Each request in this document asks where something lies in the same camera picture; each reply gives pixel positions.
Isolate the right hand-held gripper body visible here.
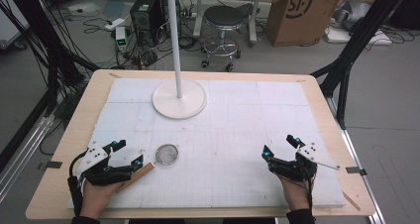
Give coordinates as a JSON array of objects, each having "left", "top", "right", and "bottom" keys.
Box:
[{"left": 267, "top": 142, "right": 342, "bottom": 182}]

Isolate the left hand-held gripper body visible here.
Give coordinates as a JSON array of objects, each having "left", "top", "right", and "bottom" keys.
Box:
[{"left": 76, "top": 140, "right": 143, "bottom": 187}]

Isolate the mesh strainer with wooden handle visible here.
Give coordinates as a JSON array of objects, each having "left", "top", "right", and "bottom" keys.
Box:
[{"left": 115, "top": 143, "right": 181, "bottom": 194}]

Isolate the person's left hand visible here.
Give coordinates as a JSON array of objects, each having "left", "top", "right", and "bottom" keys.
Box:
[{"left": 79, "top": 178, "right": 123, "bottom": 220}]

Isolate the person's right hand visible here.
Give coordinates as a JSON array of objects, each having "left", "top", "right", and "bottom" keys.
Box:
[{"left": 277, "top": 173, "right": 312, "bottom": 212}]

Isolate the white gridded mat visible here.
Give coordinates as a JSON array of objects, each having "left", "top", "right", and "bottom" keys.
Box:
[{"left": 66, "top": 77, "right": 348, "bottom": 209}]

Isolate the light wooden table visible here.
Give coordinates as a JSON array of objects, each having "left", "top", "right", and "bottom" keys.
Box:
[{"left": 25, "top": 68, "right": 377, "bottom": 221}]

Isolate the black tape strip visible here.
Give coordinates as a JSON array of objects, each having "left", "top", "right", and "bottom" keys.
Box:
[
  {"left": 345, "top": 166, "right": 368, "bottom": 176},
  {"left": 36, "top": 160, "right": 63, "bottom": 171}
]

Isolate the thin wooden strip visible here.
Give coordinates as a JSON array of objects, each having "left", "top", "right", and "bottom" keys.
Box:
[{"left": 341, "top": 190, "right": 362, "bottom": 212}]

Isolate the white stand with round base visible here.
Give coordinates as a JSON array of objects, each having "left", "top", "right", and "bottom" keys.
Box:
[{"left": 147, "top": 0, "right": 209, "bottom": 120}]

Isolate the black metal stand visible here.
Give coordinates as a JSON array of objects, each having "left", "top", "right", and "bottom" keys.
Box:
[
  {"left": 0, "top": 0, "right": 100, "bottom": 118},
  {"left": 310, "top": 0, "right": 415, "bottom": 130}
]

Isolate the small white power supply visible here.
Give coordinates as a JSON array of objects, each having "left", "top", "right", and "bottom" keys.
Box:
[{"left": 115, "top": 26, "right": 129, "bottom": 54}]

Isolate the brown cardboard box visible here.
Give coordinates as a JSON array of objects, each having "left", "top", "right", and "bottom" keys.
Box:
[{"left": 262, "top": 0, "right": 343, "bottom": 48}]

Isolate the white power strip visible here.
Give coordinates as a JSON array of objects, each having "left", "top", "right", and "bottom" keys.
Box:
[{"left": 104, "top": 17, "right": 127, "bottom": 32}]

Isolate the black computer tower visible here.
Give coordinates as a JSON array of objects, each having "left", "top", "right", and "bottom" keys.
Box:
[{"left": 129, "top": 0, "right": 166, "bottom": 49}]

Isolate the grey appliance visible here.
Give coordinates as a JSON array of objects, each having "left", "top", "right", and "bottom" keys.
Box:
[{"left": 332, "top": 0, "right": 372, "bottom": 31}]

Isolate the black round stool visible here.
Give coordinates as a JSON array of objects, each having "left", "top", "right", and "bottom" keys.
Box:
[{"left": 200, "top": 4, "right": 248, "bottom": 73}]

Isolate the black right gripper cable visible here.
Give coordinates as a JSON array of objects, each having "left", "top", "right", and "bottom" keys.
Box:
[{"left": 305, "top": 170, "right": 315, "bottom": 212}]

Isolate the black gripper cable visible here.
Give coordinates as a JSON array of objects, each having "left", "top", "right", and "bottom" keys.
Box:
[
  {"left": 66, "top": 150, "right": 88, "bottom": 217},
  {"left": 305, "top": 170, "right": 315, "bottom": 212}
]

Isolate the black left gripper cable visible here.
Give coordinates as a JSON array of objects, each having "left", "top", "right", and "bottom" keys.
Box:
[{"left": 66, "top": 150, "right": 88, "bottom": 217}]

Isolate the aluminium rail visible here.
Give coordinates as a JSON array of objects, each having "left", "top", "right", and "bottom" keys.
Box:
[
  {"left": 0, "top": 113, "right": 55, "bottom": 203},
  {"left": 326, "top": 96, "right": 387, "bottom": 224}
]

